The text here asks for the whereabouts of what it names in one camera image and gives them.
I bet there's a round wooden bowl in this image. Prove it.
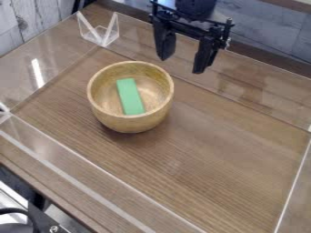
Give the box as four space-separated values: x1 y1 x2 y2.
87 61 173 133

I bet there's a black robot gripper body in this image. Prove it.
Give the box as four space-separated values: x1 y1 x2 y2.
149 0 235 49

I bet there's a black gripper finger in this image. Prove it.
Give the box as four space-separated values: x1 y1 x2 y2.
193 35 219 74
153 17 176 61

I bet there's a green rectangular block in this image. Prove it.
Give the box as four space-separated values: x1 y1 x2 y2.
116 78 144 116

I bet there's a black cable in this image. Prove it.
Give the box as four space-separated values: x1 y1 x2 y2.
0 207 33 226

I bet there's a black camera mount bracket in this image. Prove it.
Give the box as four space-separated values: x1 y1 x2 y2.
28 203 71 233

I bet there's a clear acrylic corner bracket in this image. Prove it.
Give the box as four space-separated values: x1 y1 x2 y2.
76 12 119 47

